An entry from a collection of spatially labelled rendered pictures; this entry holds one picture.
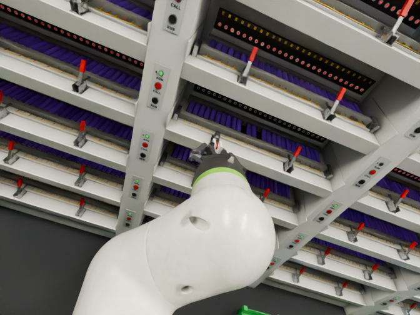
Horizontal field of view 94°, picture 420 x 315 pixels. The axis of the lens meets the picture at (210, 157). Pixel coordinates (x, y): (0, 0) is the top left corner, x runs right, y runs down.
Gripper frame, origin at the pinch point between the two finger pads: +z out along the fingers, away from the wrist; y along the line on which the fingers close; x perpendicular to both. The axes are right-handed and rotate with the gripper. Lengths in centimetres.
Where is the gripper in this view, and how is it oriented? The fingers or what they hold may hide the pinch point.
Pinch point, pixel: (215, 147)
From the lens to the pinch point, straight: 55.2
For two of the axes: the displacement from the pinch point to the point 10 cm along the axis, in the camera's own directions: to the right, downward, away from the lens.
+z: 0.0, -3.3, 9.4
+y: 9.3, 3.4, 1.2
